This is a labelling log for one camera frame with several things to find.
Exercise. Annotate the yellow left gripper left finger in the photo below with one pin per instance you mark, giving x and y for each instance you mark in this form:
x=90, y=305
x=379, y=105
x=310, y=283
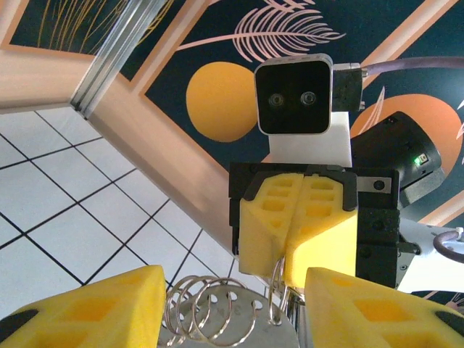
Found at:
x=72, y=319

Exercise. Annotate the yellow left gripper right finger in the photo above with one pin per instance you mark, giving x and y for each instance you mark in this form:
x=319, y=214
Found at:
x=380, y=319

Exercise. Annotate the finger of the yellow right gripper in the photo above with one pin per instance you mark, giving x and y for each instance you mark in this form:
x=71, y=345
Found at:
x=261, y=235
x=326, y=235

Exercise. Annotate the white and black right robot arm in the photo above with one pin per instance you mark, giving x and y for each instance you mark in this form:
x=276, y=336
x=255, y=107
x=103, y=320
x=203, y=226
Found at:
x=424, y=232

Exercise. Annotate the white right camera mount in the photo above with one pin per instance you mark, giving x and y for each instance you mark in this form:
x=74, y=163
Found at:
x=311, y=148

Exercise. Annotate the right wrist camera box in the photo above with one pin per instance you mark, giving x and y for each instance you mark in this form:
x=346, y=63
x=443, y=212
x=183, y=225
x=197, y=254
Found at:
x=293, y=94

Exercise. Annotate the aluminium corner post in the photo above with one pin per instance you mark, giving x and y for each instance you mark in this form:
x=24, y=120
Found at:
x=108, y=58

